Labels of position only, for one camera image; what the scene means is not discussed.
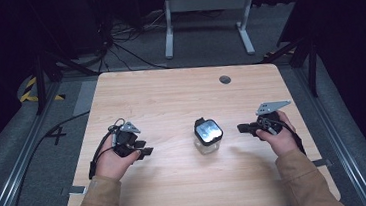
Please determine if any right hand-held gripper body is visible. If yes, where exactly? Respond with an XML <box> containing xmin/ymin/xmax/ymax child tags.
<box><xmin>250</xmin><ymin>99</ymin><xmax>295</xmax><ymax>142</ymax></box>

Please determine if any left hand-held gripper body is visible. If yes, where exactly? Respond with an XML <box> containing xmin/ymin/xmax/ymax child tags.
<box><xmin>107</xmin><ymin>120</ymin><xmax>143</xmax><ymax>158</ymax></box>

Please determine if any glass jar with black lid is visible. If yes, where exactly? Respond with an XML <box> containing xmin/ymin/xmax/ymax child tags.
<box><xmin>191</xmin><ymin>115</ymin><xmax>225</xmax><ymax>156</ymax></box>

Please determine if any person's right hand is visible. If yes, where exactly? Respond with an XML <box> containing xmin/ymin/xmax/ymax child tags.
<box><xmin>253</xmin><ymin>108</ymin><xmax>299</xmax><ymax>160</ymax></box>

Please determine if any person's left hand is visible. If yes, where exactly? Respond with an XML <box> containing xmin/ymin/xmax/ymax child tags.
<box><xmin>91</xmin><ymin>132</ymin><xmax>144</xmax><ymax>184</ymax></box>

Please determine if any black metal stand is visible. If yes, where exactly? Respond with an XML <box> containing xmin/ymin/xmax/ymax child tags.
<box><xmin>260</xmin><ymin>35</ymin><xmax>322</xmax><ymax>103</ymax></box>
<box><xmin>30</xmin><ymin>44</ymin><xmax>103</xmax><ymax>116</ymax></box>

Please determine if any yellow black hazard tape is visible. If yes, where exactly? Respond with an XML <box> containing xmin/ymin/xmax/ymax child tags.
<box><xmin>17</xmin><ymin>73</ymin><xmax>66</xmax><ymax>105</ymax></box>

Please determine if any right hand-held gripper black cable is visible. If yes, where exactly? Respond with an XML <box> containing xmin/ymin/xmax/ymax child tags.
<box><xmin>259</xmin><ymin>112</ymin><xmax>307</xmax><ymax>160</ymax></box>

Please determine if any hand-held gripper black cable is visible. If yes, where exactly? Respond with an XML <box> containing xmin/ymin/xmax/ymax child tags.
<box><xmin>83</xmin><ymin>117</ymin><xmax>132</xmax><ymax>180</ymax></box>
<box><xmin>259</xmin><ymin>112</ymin><xmax>307</xmax><ymax>160</ymax></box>

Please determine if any left hand-held gripper black cable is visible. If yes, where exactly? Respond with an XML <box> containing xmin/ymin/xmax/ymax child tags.
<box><xmin>83</xmin><ymin>117</ymin><xmax>132</xmax><ymax>180</ymax></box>

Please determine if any grey table cable grommet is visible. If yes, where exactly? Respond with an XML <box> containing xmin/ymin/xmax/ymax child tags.
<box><xmin>218</xmin><ymin>75</ymin><xmax>233</xmax><ymax>86</ymax></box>

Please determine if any long black floor cable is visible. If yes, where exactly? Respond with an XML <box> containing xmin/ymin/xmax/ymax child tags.
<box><xmin>0</xmin><ymin>109</ymin><xmax>100</xmax><ymax>206</ymax></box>

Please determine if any tangle of black floor cables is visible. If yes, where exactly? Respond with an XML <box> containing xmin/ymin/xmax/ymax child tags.
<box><xmin>91</xmin><ymin>8</ymin><xmax>176</xmax><ymax>75</ymax></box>

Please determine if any grey metal desk frame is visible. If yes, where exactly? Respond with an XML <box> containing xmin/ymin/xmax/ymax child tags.
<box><xmin>160</xmin><ymin>0</ymin><xmax>261</xmax><ymax>63</ymax></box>

